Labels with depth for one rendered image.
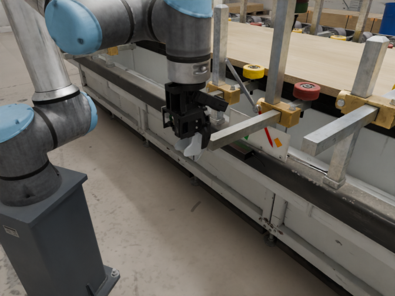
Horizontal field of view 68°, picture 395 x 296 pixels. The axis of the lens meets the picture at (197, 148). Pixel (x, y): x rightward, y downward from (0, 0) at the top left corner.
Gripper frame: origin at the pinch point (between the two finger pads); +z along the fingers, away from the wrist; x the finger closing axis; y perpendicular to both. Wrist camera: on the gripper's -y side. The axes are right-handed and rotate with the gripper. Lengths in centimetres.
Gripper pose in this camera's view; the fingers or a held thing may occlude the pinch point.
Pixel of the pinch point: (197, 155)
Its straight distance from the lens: 73.4
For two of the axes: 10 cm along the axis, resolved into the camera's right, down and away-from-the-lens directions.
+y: -7.8, 3.3, -5.3
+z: 0.0, 8.5, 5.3
